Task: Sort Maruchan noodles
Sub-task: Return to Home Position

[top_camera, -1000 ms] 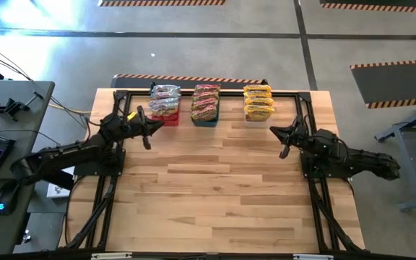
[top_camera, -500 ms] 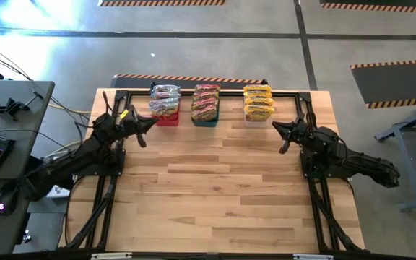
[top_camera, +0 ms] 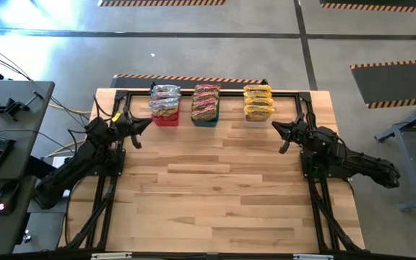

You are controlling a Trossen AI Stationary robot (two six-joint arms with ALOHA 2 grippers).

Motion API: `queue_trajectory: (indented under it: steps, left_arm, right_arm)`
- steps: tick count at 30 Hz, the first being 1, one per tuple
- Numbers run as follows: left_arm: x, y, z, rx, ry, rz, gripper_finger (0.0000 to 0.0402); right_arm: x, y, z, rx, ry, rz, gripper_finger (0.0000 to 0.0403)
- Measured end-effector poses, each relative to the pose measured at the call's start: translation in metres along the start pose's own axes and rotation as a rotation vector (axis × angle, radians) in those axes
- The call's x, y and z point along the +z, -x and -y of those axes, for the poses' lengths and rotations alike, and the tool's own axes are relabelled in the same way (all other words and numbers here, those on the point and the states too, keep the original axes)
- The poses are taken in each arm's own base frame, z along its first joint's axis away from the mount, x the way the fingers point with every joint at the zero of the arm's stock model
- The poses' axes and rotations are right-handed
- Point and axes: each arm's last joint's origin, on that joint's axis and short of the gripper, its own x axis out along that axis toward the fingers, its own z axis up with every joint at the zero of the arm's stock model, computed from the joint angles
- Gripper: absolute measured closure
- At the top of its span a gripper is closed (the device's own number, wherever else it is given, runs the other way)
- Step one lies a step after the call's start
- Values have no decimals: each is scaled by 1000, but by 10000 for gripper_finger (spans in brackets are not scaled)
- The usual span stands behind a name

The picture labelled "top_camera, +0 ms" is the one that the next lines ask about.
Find yellow cable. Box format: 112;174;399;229
48;103;92;115

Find teal plastic bin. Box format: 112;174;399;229
191;86;220;129

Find black hazard striped floor mat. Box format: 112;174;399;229
97;0;227;7
318;0;416;14
350;58;416;110
110;73;270;90

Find grey metal table legs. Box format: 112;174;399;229
373;94;416;212

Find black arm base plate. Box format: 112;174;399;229
73;147;126;177
299;149;354;181

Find pink plastic bin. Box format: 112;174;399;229
151;108;180;127

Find black aluminium table frame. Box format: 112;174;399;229
63;88;366;254

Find black desk clamp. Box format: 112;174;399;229
0;97;31;122

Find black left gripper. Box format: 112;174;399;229
113;114;154;150

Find black computer mouse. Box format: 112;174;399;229
0;180;22;217

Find grey desk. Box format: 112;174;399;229
0;79;56;256

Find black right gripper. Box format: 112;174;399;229
271;120;311;155

